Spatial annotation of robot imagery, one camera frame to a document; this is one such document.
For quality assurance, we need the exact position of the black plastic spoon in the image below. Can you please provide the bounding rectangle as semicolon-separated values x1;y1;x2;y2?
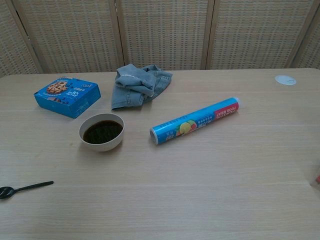
0;180;55;200

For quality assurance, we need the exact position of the white round table grommet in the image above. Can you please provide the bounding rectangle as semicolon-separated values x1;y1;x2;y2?
274;74;298;87

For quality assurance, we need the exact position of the blue cookie box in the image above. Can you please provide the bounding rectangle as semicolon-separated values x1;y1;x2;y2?
33;76;102;120

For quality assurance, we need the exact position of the crumpled blue denim cloth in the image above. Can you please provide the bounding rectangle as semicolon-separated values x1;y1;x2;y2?
111;63;174;112

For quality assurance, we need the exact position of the blue food wrap roll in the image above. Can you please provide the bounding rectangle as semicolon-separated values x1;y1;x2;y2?
149;97;242;147

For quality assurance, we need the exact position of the woven bamboo folding screen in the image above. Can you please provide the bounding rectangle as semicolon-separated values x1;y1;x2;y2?
0;0;320;79

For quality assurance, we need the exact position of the cup of black coffee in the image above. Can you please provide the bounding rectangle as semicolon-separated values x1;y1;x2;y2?
78;113;125;153

